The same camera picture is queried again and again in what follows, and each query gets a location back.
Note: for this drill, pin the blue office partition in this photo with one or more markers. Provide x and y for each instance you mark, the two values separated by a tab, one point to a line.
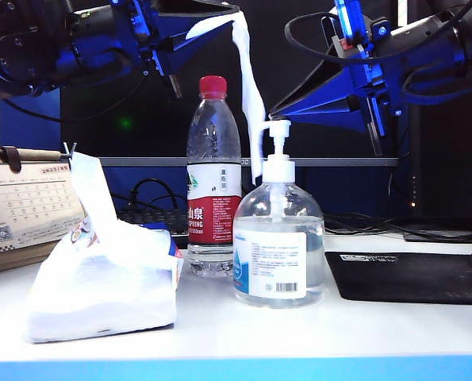
29	131

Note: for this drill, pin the black keyboard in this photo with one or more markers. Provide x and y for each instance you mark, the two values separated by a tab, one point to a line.
156	222

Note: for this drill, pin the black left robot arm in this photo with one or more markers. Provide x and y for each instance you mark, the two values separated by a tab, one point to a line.
29	43

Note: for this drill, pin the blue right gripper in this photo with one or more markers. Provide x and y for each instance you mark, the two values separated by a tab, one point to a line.
378	71

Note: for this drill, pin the beige desk calendar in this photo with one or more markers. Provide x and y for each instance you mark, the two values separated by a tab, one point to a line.
29	206

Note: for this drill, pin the red-capped clear water bottle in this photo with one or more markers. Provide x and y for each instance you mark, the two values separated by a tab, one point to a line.
213	139

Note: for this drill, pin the clear sanitizer pump bottle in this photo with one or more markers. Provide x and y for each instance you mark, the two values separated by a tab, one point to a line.
275	254

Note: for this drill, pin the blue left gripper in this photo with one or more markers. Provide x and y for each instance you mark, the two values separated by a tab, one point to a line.
140	35

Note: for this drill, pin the large black monitor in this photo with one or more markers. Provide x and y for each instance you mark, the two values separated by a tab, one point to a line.
100	135

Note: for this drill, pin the black mouse pad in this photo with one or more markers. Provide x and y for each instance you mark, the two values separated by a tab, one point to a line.
410	278

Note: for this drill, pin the white tissue sheet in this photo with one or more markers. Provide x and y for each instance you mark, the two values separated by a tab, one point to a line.
93	190
253	103

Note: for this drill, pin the white blue tissue pack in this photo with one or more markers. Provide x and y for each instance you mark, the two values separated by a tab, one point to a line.
100	293

